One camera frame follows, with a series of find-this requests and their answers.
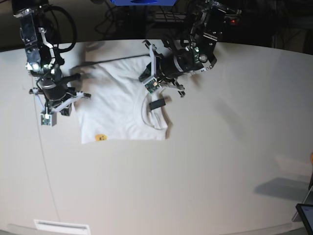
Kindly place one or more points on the white printed T-shirt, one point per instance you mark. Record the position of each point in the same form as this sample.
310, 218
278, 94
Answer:
119, 106

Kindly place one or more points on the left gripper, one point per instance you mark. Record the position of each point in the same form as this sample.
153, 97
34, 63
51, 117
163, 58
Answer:
171, 66

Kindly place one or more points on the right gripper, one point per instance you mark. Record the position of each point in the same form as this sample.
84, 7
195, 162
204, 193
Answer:
55, 90

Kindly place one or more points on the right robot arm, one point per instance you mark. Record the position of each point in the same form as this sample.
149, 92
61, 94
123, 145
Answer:
43, 55

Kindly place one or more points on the white paper label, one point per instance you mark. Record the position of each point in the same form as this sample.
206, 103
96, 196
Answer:
60, 227

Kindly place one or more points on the blue box at top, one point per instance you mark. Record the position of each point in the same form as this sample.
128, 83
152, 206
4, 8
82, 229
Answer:
143, 2

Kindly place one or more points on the dark tablet screen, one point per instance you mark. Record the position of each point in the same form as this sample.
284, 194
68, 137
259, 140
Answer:
305, 212

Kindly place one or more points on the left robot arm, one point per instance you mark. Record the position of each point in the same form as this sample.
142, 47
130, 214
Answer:
194, 45

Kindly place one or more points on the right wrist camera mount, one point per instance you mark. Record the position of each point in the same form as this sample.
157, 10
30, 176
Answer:
48, 114

